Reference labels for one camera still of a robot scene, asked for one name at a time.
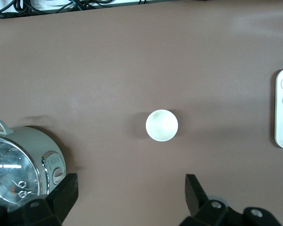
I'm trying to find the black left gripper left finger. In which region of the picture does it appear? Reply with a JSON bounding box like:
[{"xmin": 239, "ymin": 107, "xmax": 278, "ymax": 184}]
[{"xmin": 46, "ymin": 173, "xmax": 79, "ymax": 221}]

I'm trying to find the grey-green electric cooking pot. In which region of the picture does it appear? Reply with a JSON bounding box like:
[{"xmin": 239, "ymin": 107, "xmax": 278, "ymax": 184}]
[{"xmin": 0, "ymin": 118, "xmax": 66, "ymax": 196}]

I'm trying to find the tangled black cable bundle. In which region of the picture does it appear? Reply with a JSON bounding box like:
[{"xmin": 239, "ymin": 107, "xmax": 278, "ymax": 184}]
[{"xmin": 0, "ymin": 0, "xmax": 142, "ymax": 21}]

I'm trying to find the white IKEA cup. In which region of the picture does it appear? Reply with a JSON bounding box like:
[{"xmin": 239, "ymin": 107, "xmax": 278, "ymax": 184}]
[{"xmin": 145, "ymin": 109, "xmax": 179, "ymax": 142}]

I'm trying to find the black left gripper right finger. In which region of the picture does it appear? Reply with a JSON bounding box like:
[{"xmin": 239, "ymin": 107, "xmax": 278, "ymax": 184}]
[{"xmin": 185, "ymin": 174, "xmax": 208, "ymax": 216}]

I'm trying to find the teal cable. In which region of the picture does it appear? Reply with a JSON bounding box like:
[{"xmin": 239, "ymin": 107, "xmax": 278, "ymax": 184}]
[{"xmin": 69, "ymin": 0, "xmax": 84, "ymax": 11}]

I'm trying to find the glass pot lid with knob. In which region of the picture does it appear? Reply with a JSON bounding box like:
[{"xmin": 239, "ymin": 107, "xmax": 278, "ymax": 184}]
[{"xmin": 0, "ymin": 136, "xmax": 42, "ymax": 207}]

